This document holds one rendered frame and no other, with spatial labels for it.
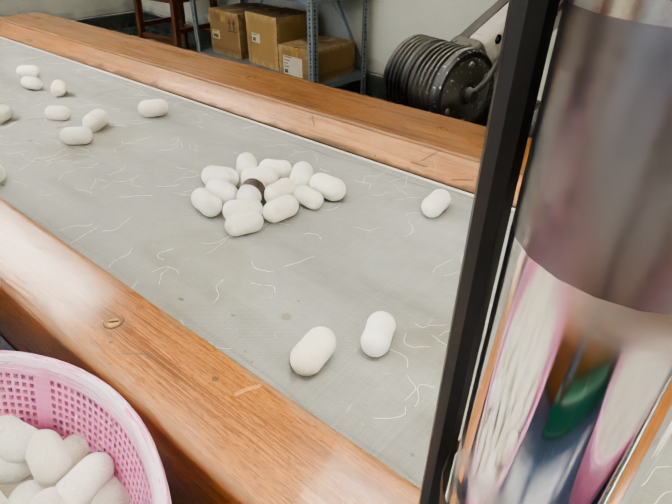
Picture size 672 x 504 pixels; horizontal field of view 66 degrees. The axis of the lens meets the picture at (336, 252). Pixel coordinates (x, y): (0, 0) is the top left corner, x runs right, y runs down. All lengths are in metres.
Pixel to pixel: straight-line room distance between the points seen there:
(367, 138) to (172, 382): 0.37
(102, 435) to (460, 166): 0.39
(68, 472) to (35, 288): 0.13
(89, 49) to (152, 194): 0.52
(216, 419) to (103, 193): 0.32
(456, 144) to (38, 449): 0.44
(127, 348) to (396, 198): 0.28
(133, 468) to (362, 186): 0.33
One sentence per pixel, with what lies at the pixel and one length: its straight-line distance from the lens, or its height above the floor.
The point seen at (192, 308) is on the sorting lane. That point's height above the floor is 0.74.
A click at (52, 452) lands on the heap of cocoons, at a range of 0.32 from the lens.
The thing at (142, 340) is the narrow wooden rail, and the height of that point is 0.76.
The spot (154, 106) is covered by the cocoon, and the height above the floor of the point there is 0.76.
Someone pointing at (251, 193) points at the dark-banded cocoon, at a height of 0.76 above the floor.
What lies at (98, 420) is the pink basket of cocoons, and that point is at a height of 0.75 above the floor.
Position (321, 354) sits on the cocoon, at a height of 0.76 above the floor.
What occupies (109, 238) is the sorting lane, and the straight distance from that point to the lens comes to 0.47.
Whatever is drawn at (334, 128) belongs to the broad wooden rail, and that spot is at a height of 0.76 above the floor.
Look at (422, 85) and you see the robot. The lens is 0.81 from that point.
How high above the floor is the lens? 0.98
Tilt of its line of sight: 35 degrees down
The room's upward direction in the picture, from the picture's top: straight up
